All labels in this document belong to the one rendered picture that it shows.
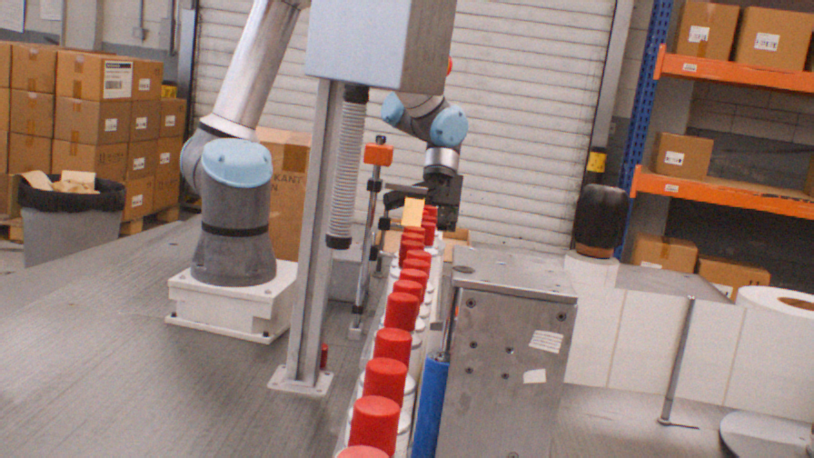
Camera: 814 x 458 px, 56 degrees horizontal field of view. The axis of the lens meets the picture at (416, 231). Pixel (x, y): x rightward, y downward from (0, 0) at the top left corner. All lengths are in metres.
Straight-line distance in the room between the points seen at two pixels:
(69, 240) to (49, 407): 2.50
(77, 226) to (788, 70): 3.78
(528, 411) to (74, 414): 0.61
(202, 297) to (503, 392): 0.76
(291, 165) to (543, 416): 1.11
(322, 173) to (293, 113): 4.69
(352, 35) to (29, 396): 0.63
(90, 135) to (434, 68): 3.88
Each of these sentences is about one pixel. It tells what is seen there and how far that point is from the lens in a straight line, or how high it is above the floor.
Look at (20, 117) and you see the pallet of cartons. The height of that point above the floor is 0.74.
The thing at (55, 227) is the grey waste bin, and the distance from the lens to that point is 3.57.
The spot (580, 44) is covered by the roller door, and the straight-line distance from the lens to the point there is 5.44.
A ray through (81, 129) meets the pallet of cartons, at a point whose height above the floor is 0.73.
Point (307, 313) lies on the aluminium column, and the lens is 1.15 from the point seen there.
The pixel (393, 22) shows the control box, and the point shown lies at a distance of 0.95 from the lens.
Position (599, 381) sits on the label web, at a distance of 1.12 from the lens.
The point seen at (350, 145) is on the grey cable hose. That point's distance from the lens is 0.97.
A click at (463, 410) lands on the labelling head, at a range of 0.70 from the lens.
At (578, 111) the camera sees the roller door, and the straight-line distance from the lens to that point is 5.41.
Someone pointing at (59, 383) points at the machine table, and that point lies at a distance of 1.17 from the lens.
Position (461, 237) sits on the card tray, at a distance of 2.32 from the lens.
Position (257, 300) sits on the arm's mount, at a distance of 1.31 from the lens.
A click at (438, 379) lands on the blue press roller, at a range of 0.71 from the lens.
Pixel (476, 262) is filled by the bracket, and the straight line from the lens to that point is 0.73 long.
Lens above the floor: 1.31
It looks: 12 degrees down
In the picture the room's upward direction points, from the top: 8 degrees clockwise
